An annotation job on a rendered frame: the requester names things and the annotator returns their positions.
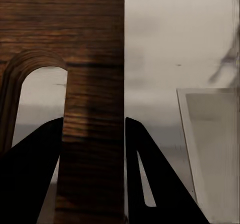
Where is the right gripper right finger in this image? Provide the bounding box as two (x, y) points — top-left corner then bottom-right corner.
(125, 117), (210, 224)

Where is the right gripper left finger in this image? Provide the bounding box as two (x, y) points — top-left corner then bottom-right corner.
(0, 117), (64, 224)

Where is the cutting board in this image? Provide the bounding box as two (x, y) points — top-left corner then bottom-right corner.
(0, 0), (125, 224)

